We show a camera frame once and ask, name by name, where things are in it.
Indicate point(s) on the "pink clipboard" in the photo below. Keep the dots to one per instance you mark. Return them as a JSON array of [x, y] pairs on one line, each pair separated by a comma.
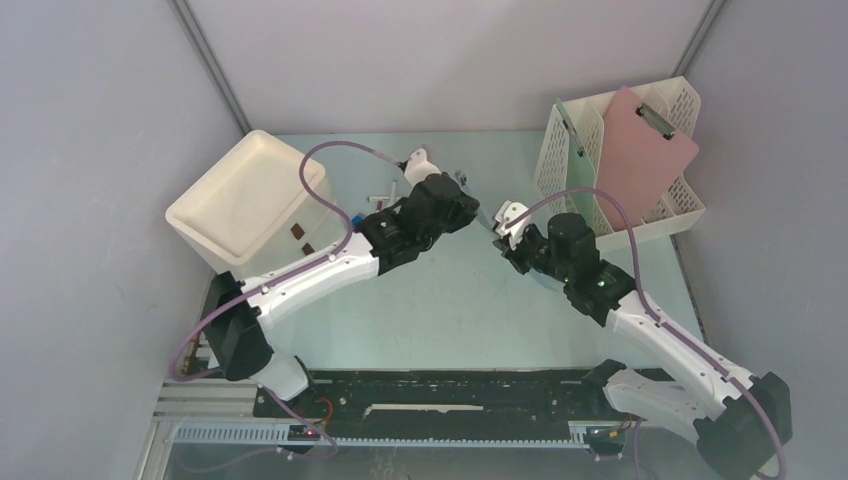
[[642, 155]]

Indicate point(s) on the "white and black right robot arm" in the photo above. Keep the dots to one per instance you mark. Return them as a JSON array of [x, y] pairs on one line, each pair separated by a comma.
[[735, 418]]

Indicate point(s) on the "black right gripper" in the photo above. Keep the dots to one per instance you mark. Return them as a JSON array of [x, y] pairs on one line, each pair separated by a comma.
[[513, 254]]

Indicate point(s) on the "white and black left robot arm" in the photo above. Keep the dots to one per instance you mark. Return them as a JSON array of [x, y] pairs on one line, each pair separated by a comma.
[[240, 333]]

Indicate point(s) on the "blue clipboard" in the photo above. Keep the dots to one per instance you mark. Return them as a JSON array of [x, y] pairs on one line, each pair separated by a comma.
[[486, 220]]

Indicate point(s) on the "white drawer cabinet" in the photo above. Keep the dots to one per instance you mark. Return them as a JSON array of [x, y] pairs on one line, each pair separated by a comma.
[[257, 209]]

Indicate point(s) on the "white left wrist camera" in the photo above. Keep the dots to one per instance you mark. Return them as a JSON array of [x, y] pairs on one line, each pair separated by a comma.
[[418, 167]]

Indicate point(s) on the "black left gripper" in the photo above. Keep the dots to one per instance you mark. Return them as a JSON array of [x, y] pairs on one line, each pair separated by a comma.
[[465, 210]]

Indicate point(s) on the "green clipboard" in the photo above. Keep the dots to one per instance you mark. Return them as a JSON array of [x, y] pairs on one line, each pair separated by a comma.
[[580, 171]]

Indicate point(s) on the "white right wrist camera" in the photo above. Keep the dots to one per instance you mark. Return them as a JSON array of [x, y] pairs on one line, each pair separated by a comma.
[[511, 221]]

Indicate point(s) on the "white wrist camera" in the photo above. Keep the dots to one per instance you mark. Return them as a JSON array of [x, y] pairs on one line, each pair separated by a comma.
[[418, 167], [511, 221]]

